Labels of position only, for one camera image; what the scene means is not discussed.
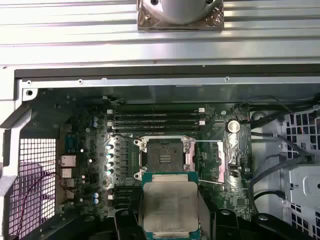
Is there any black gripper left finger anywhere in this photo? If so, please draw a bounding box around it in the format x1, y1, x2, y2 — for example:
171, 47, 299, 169
81, 192, 145, 240

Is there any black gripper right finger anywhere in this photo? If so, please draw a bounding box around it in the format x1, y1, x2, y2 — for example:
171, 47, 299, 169
199, 193, 318, 240

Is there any silver topped CPU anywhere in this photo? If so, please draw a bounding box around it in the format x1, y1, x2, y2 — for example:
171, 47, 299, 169
140, 171, 202, 240

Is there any metal socket cover frame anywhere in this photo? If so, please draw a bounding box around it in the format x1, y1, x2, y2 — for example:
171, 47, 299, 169
184, 138, 228, 185

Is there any metal wire locking lever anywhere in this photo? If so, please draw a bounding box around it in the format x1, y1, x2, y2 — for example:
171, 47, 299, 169
198, 178, 225, 186
110, 134, 141, 140

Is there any CPU socket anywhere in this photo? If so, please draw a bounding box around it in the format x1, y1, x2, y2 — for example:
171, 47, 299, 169
133, 135, 199, 181

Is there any green motherboard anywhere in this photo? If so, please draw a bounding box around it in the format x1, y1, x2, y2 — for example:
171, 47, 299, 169
58, 101, 253, 222

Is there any shiny chipset heat sink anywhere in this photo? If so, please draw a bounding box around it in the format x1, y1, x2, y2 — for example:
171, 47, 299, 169
223, 132, 243, 177

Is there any silver port block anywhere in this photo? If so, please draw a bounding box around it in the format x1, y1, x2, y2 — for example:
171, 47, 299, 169
59, 154, 77, 200

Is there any silver perforated drive cage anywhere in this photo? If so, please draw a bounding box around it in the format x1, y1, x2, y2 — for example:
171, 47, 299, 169
282, 107, 320, 240

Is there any silver coin battery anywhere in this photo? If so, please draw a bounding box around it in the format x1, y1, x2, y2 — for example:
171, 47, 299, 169
226, 119, 241, 134

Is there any black and silver PC case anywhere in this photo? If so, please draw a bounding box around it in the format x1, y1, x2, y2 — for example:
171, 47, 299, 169
0, 65, 320, 240

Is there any black wire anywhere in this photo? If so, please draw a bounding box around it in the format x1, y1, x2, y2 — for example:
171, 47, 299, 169
252, 189, 286, 201

